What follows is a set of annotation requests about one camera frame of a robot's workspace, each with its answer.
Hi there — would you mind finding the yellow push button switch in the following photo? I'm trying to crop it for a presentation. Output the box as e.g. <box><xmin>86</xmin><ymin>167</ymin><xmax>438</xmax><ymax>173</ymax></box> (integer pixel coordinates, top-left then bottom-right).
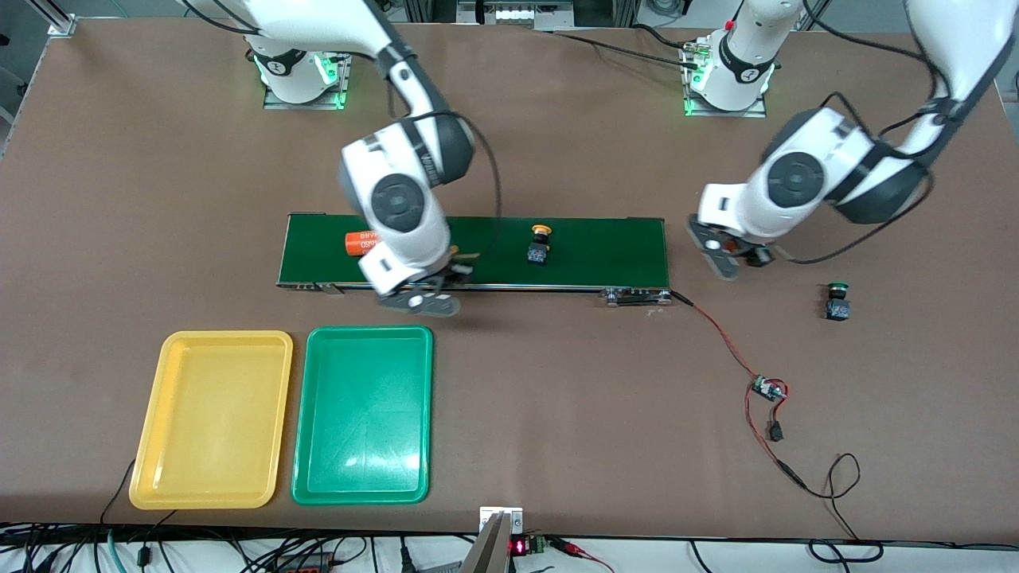
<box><xmin>526</xmin><ymin>224</ymin><xmax>554</xmax><ymax>267</ymax></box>

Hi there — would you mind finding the green belt conveyor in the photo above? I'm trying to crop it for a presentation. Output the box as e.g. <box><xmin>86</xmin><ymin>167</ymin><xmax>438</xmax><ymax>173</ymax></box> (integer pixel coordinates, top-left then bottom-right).
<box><xmin>275</xmin><ymin>212</ymin><xmax>672</xmax><ymax>308</ymax></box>

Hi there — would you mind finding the green plastic tray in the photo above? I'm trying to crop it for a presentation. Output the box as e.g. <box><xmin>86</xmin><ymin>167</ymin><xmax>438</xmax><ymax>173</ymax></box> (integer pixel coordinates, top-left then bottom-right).
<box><xmin>291</xmin><ymin>325</ymin><xmax>435</xmax><ymax>506</ymax></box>

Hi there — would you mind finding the silver equipment box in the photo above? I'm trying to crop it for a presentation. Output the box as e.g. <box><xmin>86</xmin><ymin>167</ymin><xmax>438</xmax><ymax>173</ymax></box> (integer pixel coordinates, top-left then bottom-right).
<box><xmin>456</xmin><ymin>0</ymin><xmax>576</xmax><ymax>31</ymax></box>

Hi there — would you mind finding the grey metal pole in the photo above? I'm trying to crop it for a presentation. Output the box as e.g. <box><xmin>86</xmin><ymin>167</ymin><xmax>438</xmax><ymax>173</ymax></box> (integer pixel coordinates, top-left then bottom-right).
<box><xmin>460</xmin><ymin>512</ymin><xmax>510</xmax><ymax>573</ymax></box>

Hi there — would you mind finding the red clip lead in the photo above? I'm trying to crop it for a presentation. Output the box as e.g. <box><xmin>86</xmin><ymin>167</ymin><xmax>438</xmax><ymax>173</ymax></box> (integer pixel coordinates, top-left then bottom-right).
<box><xmin>553</xmin><ymin>538</ymin><xmax>615</xmax><ymax>573</ymax></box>

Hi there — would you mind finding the yellow plastic tray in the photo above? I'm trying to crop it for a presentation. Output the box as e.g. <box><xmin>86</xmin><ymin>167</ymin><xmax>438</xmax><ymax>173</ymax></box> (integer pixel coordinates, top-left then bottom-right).
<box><xmin>128</xmin><ymin>329</ymin><xmax>295</xmax><ymax>510</ymax></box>

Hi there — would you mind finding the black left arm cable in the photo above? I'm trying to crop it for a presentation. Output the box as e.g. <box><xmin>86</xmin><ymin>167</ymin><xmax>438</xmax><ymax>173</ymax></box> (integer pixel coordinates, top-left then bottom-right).
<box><xmin>772</xmin><ymin>0</ymin><xmax>956</xmax><ymax>265</ymax></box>

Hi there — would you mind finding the red black conveyor wire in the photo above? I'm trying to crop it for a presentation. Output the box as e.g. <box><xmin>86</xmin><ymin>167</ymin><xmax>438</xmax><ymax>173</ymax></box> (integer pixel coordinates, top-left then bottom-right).
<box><xmin>667</xmin><ymin>290</ymin><xmax>806</xmax><ymax>489</ymax></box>

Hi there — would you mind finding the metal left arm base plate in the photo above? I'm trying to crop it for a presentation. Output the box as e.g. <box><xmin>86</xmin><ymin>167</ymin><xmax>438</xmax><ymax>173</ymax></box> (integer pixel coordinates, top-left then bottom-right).
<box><xmin>683</xmin><ymin>40</ymin><xmax>767</xmax><ymax>119</ymax></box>

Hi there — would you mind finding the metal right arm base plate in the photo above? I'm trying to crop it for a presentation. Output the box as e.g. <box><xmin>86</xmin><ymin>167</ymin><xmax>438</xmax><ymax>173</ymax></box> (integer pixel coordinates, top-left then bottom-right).
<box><xmin>263</xmin><ymin>48</ymin><xmax>355</xmax><ymax>111</ymax></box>

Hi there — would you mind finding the thin black looped cable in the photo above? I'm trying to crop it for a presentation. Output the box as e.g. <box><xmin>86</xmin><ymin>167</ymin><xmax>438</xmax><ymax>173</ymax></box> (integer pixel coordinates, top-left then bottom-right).
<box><xmin>800</xmin><ymin>453</ymin><xmax>884</xmax><ymax>563</ymax></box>

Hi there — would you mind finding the black base power cable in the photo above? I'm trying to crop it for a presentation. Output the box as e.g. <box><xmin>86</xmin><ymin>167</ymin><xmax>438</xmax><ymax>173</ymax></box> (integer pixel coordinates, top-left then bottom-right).
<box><xmin>549</xmin><ymin>22</ymin><xmax>709</xmax><ymax>68</ymax></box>

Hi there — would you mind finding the silver table edge bracket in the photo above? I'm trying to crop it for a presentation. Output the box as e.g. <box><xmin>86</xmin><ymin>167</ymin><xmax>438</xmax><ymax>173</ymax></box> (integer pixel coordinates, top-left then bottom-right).
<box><xmin>479</xmin><ymin>506</ymin><xmax>524</xmax><ymax>536</ymax></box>

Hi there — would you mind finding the thin black table cable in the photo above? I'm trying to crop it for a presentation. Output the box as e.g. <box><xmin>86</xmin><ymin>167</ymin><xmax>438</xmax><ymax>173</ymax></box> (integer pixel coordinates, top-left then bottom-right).
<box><xmin>100</xmin><ymin>459</ymin><xmax>137</xmax><ymax>526</ymax></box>

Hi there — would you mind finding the aluminium frame profile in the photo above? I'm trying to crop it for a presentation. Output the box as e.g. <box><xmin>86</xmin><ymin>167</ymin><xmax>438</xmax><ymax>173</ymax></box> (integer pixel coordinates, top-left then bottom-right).
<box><xmin>46</xmin><ymin>0</ymin><xmax>78</xmax><ymax>37</ymax></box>

